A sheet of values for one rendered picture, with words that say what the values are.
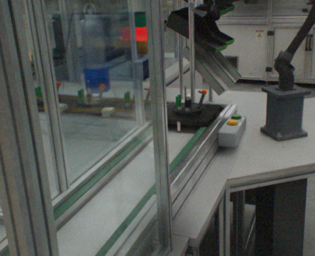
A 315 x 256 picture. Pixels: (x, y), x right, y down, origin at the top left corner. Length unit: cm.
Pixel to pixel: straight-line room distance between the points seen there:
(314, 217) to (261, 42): 337
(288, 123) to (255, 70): 420
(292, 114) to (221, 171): 45
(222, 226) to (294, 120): 55
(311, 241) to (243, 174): 131
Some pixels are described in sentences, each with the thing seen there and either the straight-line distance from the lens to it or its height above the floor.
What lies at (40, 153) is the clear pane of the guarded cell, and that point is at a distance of 63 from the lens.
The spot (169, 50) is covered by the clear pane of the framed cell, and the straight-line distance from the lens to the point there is 336.
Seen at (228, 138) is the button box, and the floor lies 94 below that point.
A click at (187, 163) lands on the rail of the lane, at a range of 144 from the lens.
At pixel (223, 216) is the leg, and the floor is 70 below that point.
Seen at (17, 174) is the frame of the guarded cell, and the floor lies 133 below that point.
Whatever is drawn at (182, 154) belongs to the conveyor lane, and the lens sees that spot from 153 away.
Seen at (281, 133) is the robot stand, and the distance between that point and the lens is 190.
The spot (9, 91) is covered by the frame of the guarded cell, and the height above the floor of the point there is 144.
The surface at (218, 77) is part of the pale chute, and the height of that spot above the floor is 105.
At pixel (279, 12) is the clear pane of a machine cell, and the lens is 588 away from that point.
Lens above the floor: 157
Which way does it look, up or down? 20 degrees down
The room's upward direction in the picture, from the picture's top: 3 degrees counter-clockwise
